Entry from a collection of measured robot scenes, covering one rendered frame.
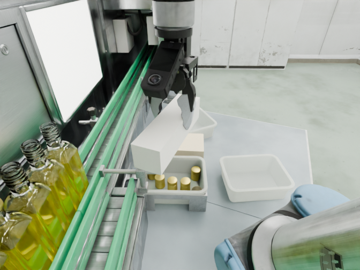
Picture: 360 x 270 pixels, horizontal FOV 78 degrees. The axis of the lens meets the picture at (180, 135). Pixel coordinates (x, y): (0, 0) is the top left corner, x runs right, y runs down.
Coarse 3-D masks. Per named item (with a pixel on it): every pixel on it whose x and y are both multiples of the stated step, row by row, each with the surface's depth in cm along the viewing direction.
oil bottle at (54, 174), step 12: (48, 168) 41; (60, 168) 43; (36, 180) 40; (48, 180) 40; (60, 180) 43; (60, 192) 43; (72, 192) 48; (60, 204) 43; (72, 204) 48; (72, 216) 48
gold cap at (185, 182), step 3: (183, 177) 77; (186, 177) 76; (183, 180) 75; (186, 180) 75; (189, 180) 75; (183, 183) 74; (186, 183) 74; (189, 183) 75; (183, 186) 75; (186, 186) 75; (189, 186) 76; (180, 189) 77; (183, 189) 76; (186, 189) 75; (189, 189) 76
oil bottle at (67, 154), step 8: (64, 144) 46; (72, 144) 48; (48, 152) 44; (56, 152) 44; (64, 152) 45; (72, 152) 47; (64, 160) 45; (72, 160) 47; (80, 160) 51; (72, 168) 47; (80, 168) 51; (72, 176) 47; (80, 176) 51; (72, 184) 48; (80, 184) 51; (88, 184) 55; (80, 192) 51; (80, 200) 52
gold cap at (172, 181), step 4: (172, 176) 77; (168, 180) 75; (172, 180) 75; (176, 180) 75; (168, 184) 75; (172, 184) 74; (176, 184) 76; (168, 188) 76; (172, 188) 76; (176, 188) 77
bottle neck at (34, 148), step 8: (24, 144) 38; (32, 144) 39; (40, 144) 39; (24, 152) 38; (32, 152) 38; (40, 152) 39; (32, 160) 39; (40, 160) 39; (32, 168) 40; (40, 168) 40
